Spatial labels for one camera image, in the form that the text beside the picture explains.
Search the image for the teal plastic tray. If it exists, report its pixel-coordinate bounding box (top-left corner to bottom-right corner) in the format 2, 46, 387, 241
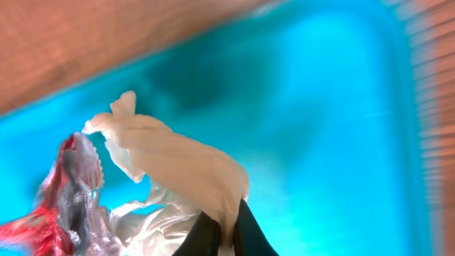
1, 1, 442, 255

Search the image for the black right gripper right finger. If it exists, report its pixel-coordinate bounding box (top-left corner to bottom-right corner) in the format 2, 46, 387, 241
233, 200, 278, 256

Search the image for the red foil snack wrapper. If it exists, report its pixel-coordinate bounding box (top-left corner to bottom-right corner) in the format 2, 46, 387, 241
1, 132, 122, 256

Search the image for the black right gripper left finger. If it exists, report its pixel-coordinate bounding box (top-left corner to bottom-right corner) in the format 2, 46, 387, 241
173, 212, 220, 256

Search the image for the white napkin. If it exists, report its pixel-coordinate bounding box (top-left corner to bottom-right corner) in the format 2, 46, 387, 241
82, 91, 250, 255

